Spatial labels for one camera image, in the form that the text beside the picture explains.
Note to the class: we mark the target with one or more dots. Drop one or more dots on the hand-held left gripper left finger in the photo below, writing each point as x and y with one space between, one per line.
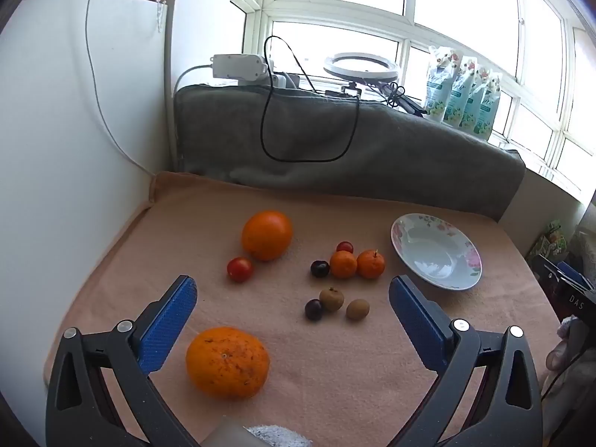
167 326

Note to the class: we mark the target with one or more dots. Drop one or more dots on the grey blanket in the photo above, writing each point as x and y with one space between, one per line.
396 163

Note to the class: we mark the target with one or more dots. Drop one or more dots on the green printed packet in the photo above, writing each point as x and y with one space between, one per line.
552 237

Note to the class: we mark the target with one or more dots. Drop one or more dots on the large speckled orange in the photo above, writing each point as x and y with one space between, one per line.
228 363

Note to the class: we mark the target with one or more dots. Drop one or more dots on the small mandarin with stem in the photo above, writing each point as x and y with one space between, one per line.
371 264

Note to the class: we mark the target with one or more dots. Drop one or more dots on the dark plum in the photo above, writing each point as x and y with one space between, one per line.
314 309
320 268

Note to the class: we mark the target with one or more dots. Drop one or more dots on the white power adapter box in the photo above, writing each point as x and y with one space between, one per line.
237 66

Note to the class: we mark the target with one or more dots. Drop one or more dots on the floral refill pouch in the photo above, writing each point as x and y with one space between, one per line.
489 111
475 107
440 84
458 98

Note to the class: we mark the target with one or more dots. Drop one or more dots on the red cherry tomato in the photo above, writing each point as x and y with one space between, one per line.
345 246
240 269

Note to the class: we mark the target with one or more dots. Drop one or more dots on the white floral plate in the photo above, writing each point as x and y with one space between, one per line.
433 251

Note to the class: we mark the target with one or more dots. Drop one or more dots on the small plain mandarin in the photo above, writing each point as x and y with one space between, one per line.
343 264

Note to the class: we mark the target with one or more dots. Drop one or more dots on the person's right hand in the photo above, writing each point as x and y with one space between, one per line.
556 358

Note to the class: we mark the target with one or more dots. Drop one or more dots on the white window frame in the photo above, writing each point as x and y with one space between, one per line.
335 7

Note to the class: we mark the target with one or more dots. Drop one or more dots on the large smooth orange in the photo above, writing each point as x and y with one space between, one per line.
267 235

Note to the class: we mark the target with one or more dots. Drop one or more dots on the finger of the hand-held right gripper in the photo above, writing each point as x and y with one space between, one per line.
570 272

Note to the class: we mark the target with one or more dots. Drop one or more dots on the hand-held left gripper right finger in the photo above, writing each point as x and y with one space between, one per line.
419 326

